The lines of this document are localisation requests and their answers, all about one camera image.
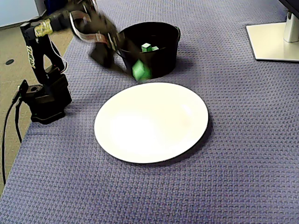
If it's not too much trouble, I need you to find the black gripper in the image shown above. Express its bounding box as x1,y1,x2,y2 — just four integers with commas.
90,13,141,79

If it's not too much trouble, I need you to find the white round plate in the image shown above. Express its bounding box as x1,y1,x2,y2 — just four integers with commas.
93,82,209,164

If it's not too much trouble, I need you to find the black metal bucket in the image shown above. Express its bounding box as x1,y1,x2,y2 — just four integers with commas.
113,21,181,79

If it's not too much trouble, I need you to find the dark blue bin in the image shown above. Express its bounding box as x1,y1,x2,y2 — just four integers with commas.
44,0,71,12

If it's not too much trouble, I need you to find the blue woven table cloth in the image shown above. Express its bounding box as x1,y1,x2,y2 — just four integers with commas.
0,0,299,224

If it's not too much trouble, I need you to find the white monitor stand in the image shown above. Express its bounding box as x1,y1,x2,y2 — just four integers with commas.
245,10,299,63

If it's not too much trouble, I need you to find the white red servo wire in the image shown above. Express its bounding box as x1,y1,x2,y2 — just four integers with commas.
69,9,109,45

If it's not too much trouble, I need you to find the short black power cable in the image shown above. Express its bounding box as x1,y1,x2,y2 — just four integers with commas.
14,101,23,143

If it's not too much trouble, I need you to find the long black usb cable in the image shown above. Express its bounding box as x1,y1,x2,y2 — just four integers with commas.
1,100,17,186

